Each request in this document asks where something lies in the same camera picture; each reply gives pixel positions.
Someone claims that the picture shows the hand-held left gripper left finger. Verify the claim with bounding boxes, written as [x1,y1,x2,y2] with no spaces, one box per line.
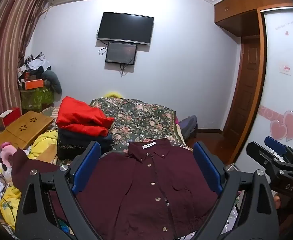
[15,141,104,240]

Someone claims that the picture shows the orange box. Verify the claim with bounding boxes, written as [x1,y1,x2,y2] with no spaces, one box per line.
[20,79,45,90]

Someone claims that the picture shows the yellow cloth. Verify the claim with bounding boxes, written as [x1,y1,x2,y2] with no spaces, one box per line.
[30,130,59,165]
[0,186,22,224]

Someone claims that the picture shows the dark navy folded clothes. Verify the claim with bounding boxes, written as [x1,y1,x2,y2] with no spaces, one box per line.
[57,129,114,160]

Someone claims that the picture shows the maroon button shirt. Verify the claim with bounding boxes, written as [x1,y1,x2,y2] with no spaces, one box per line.
[11,138,227,240]

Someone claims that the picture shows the wooden overhead cabinet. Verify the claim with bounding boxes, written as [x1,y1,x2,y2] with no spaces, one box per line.
[214,0,293,37]

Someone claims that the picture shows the striped brown curtain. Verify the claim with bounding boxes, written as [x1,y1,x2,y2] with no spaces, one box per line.
[0,0,53,145]

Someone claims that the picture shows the grey bundled garment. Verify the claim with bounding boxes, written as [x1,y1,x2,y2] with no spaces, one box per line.
[40,69,62,94]

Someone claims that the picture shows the floral green blanket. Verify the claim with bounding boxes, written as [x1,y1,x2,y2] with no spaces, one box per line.
[90,97,187,153]

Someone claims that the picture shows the pile of mixed clothes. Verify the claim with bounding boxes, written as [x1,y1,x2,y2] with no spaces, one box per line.
[18,54,52,80]

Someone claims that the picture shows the small black wall monitor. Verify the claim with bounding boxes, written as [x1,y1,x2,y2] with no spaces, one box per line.
[105,42,138,65]

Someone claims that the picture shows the pink bottle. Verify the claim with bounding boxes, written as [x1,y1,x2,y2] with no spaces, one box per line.
[0,142,18,164]

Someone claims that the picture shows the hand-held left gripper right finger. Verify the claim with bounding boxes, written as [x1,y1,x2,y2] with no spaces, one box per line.
[191,141,280,240]

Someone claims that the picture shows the red folded garment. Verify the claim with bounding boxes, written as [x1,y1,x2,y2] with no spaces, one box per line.
[56,96,115,137]

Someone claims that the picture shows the purple bag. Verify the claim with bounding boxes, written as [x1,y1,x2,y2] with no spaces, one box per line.
[179,115,198,139]

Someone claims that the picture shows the brown wooden door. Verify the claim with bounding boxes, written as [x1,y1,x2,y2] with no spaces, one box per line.
[223,36,262,140]

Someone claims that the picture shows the green floral storage box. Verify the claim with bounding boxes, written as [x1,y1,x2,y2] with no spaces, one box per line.
[20,85,54,114]

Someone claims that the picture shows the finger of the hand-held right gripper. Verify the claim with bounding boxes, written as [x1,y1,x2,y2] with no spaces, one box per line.
[265,136,293,157]
[246,142,287,171]

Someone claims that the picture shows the black wall television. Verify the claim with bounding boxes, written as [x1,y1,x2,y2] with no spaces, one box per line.
[97,12,154,46]

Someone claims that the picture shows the wooden lap desk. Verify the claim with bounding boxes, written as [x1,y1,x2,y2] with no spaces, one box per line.
[0,110,54,150]

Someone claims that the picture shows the red box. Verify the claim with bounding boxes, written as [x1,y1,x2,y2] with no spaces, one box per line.
[0,107,20,128]

